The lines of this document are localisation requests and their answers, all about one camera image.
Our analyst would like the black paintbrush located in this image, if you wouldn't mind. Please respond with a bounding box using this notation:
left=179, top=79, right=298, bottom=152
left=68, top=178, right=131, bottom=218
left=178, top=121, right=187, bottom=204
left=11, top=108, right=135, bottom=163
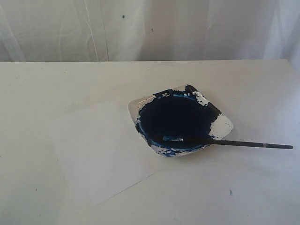
left=153, top=136, right=293, bottom=150

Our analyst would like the white square paint dish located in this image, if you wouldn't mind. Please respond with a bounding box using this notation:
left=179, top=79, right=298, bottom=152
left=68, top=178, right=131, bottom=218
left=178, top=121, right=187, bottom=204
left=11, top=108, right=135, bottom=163
left=128, top=84, right=233, bottom=157

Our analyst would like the white paper sheet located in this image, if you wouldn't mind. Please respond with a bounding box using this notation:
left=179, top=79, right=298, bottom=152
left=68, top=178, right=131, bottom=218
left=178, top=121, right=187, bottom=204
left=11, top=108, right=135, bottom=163
left=49, top=102, right=166, bottom=206

